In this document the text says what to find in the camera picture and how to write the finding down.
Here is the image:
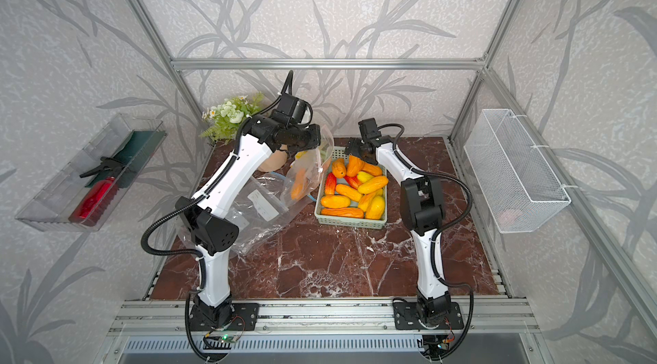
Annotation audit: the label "clear zip-top bag pink zipper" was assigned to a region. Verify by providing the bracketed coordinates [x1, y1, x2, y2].
[280, 124, 335, 206]

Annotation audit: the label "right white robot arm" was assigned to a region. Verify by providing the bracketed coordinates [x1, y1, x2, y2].
[347, 118, 473, 328]

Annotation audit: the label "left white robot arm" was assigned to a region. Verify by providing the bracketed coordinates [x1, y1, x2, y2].
[140, 73, 321, 328]

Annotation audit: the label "red mango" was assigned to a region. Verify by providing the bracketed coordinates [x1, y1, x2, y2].
[324, 172, 337, 196]

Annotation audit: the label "yellow mango front right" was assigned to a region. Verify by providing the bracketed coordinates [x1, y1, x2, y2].
[365, 196, 386, 220]

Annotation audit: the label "clear zip-top bag blue zipper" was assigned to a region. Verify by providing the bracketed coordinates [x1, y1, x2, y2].
[176, 171, 318, 257]

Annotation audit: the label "green plastic basket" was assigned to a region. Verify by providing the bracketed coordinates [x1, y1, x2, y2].
[314, 147, 388, 230]

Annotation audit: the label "potted white flower plant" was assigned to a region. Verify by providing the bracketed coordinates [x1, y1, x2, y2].
[200, 93, 265, 144]

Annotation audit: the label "green book in tray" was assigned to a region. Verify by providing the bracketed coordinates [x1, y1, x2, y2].
[86, 130, 166, 189]

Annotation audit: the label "red black pruning shears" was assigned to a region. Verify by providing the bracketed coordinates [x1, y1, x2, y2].
[68, 157, 125, 227]

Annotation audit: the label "white wire mesh basket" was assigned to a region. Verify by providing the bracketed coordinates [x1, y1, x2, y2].
[465, 109, 571, 234]

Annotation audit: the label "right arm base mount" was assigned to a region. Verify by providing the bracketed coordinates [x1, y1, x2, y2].
[392, 296, 465, 331]

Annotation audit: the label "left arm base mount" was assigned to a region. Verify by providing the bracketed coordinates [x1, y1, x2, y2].
[188, 300, 260, 331]

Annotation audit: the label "clear wall-mounted tray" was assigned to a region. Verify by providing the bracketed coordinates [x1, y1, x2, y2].
[15, 113, 167, 232]

